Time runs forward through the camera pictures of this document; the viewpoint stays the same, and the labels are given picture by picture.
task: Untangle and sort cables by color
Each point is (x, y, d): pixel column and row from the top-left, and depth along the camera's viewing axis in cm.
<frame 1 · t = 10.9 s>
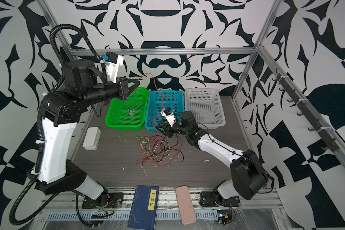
left hand: (135, 79, 54), fingers closed
right hand: (158, 122, 77), fingers open
green plastic basket: (118, 120, 109), on the table
teal plastic basket: (158, 100, 117), point 2 cm above the table
white plastic basket: (207, 103, 119), on the table
white box: (96, 137, 95), point 4 cm above the table
small label in green basket: (131, 112, 113), on the table

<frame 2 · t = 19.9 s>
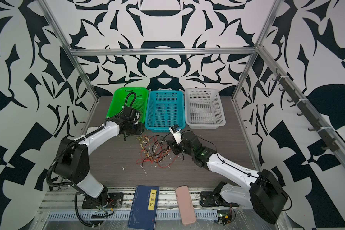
left hand: (141, 127, 92), fingers open
right hand: (169, 137, 80), fingers open
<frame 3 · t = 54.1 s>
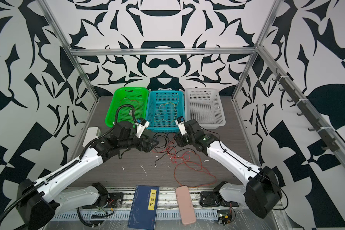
left hand: (151, 136, 76), fingers open
right hand: (177, 133, 82), fingers open
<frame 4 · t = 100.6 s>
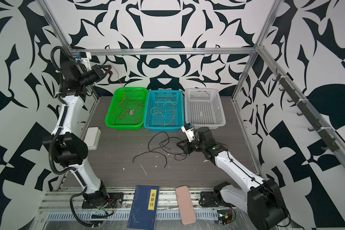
left hand: (108, 63, 75), fingers closed
right hand: (177, 142, 80), fingers closed
